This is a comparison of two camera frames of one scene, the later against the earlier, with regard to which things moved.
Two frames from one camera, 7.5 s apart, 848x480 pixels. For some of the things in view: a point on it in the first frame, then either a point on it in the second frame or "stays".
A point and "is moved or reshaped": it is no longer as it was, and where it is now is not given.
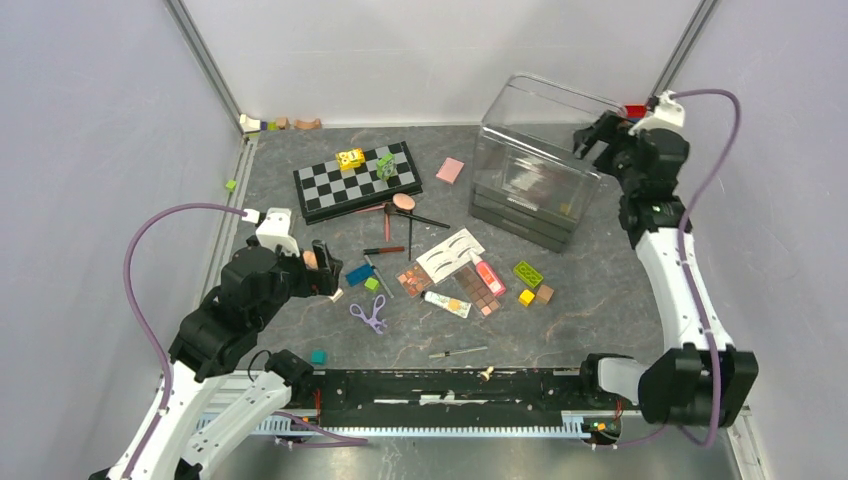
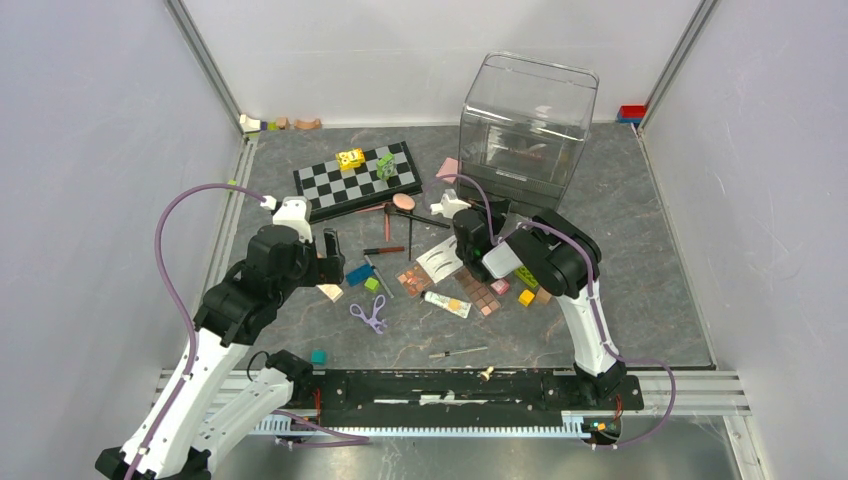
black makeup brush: [390, 208] stays
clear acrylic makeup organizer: [529, 180] is moved or reshaped
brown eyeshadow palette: [479, 295] stays
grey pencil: [376, 271] stays
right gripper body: [619, 138] -> [496, 217]
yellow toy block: [350, 159] stays
